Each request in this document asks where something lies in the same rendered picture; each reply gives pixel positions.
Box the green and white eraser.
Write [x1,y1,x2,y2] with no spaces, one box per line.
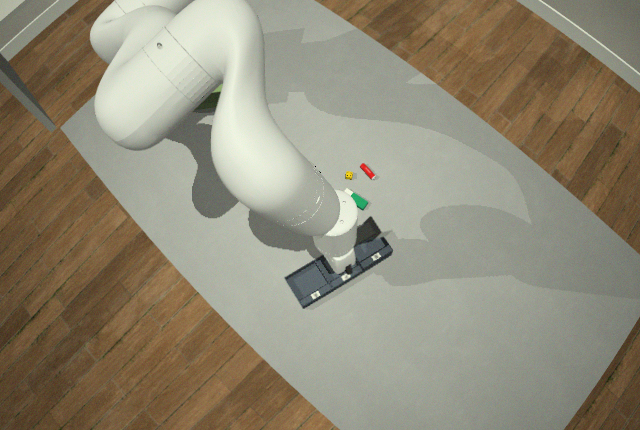
[344,188,368,211]

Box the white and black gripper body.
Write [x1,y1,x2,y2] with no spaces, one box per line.
[323,249,356,274]

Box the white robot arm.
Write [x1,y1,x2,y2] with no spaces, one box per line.
[90,0,393,257]

